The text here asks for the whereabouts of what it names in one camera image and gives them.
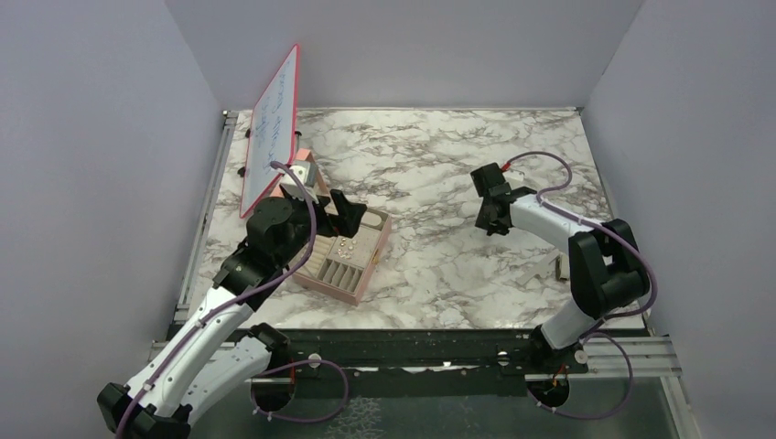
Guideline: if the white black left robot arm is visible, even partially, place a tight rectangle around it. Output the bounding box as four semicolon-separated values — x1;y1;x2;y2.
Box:
97;189;367;438

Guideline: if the pink jewelry box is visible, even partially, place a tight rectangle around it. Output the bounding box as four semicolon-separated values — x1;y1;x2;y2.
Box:
291;149;392;305

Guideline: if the cream oval watch pillow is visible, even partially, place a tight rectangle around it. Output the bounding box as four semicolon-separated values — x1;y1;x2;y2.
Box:
361;209;385;230

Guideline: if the crystal drop earring upper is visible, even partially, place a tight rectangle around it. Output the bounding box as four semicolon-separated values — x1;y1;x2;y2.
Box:
336;238;357;259

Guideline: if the black wire whiteboard stand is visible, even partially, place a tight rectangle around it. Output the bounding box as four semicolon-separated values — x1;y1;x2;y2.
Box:
237;128;302;178

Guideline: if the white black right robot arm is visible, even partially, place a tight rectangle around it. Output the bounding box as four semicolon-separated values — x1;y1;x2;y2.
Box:
470;163;651;372

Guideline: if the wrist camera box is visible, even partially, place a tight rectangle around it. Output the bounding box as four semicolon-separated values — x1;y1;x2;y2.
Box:
279;161;318;203
501;165;525;187

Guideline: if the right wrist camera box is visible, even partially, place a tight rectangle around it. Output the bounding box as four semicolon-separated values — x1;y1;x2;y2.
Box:
501;165;525;187

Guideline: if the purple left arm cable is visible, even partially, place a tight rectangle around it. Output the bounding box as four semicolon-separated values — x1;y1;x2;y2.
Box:
114;161;350;439

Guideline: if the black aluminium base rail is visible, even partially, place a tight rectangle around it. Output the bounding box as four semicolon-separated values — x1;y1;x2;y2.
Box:
150;327;682;402

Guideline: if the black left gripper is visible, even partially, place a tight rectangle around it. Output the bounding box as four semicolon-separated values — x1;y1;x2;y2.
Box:
276;188;367;268

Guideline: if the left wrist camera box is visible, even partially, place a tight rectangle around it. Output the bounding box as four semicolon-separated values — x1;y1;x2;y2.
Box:
279;161;318;203

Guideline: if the pink framed whiteboard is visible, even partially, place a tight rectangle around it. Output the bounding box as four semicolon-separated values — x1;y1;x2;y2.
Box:
239;44;300;219

